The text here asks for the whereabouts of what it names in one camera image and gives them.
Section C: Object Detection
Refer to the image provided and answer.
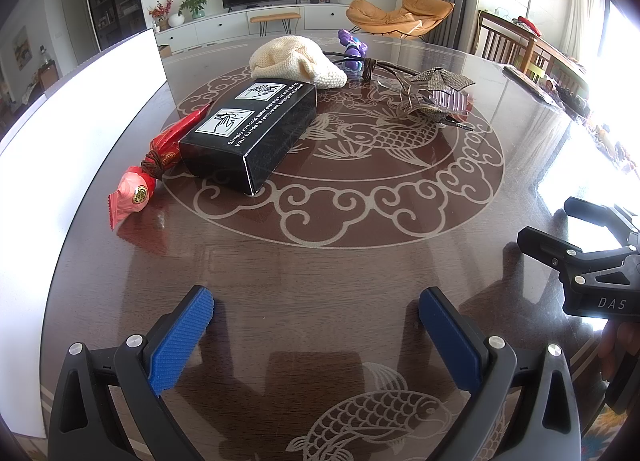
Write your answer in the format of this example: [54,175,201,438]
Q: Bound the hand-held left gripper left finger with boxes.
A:
[47,285,217,461]

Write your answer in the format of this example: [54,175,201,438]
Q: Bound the white door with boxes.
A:
[61,0,83,54]

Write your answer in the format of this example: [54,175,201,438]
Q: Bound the wooden bench with hairpin legs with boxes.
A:
[250,11,302,36]

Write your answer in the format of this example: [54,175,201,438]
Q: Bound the wall painting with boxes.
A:
[12,26,31,72]

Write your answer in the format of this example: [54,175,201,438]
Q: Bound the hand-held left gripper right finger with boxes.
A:
[419,287,583,461]

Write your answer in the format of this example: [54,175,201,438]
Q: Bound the black printed box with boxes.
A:
[178,81,318,195]

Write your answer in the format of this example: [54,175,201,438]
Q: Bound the white television cabinet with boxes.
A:
[152,3,361,46]

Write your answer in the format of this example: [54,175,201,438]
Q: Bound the black-framed clear glasses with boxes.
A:
[322,50,426,96]

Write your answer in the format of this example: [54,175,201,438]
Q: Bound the brown hair tie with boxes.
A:
[141,148,173,179]

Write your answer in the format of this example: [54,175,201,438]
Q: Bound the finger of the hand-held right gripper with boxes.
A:
[516,226,640,292]
[564,197,640,247]

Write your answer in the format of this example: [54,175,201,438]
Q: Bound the dark patterned wooden desktop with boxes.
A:
[0,30,640,461]

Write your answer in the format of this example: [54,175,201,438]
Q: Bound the red flowers in vase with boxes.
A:
[148,0,176,32]

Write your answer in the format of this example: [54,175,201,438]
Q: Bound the person's right hand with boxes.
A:
[597,318,636,379]

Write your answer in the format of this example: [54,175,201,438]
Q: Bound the white foam board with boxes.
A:
[0,27,168,437]

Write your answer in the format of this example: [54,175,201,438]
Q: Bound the silver rhinestone hair bow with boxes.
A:
[398,67,477,130]

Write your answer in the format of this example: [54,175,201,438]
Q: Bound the wooden chair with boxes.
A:
[477,11,546,74]

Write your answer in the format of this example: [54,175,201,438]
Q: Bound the orange lounge chair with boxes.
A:
[346,0,456,40]

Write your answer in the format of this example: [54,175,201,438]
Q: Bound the cream knit hat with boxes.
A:
[249,36,349,90]

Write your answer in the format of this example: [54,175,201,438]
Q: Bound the dark flat object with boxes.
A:
[502,65,591,116]

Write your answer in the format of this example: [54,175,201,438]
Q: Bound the red snack packet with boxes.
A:
[107,103,213,232]

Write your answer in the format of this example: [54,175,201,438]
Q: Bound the cluttered wooden side table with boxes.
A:
[520,16,640,176]

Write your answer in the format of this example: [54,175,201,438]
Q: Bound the purple plastic toy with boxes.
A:
[337,29,371,79]

